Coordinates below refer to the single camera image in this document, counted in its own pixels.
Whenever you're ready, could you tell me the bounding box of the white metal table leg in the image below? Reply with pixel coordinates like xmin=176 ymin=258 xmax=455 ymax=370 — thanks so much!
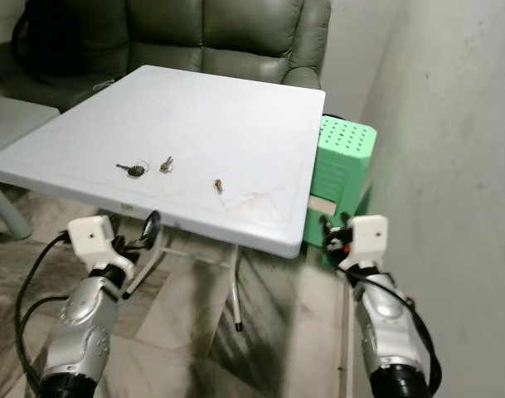
xmin=122 ymin=239 xmax=168 ymax=301
xmin=229 ymin=245 xmax=246 ymax=334

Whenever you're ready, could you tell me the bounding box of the key with black head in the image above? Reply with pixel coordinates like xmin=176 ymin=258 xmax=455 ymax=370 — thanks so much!
xmin=116 ymin=162 xmax=147 ymax=179

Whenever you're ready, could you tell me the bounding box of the green plastic stool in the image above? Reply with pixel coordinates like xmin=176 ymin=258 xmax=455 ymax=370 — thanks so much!
xmin=302 ymin=114 xmax=378 ymax=268

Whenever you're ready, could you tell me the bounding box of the white folding table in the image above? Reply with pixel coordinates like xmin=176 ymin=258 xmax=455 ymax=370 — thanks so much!
xmin=0 ymin=65 xmax=327 ymax=258

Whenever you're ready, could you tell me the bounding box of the grey side table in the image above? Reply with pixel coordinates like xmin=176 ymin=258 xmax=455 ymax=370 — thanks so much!
xmin=0 ymin=94 xmax=61 ymax=240

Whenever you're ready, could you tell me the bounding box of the green leather sofa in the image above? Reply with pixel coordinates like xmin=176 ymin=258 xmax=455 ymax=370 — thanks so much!
xmin=0 ymin=0 xmax=333 ymax=113

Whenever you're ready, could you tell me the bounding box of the black bag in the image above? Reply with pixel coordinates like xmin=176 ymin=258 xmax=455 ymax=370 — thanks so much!
xmin=10 ymin=0 xmax=116 ymax=81

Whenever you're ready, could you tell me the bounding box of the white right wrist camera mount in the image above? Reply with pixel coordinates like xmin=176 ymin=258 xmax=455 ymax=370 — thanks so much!
xmin=342 ymin=214 xmax=391 ymax=274

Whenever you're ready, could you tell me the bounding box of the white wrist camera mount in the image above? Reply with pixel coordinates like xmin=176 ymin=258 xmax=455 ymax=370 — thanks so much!
xmin=66 ymin=215 xmax=135 ymax=284
xmin=342 ymin=214 xmax=391 ymax=274

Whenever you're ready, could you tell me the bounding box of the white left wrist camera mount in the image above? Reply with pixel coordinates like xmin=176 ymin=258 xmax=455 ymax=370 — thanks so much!
xmin=66 ymin=215 xmax=135 ymax=284

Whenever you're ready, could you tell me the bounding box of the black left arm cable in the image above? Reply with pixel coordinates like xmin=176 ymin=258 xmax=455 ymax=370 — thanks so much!
xmin=15 ymin=232 xmax=75 ymax=397

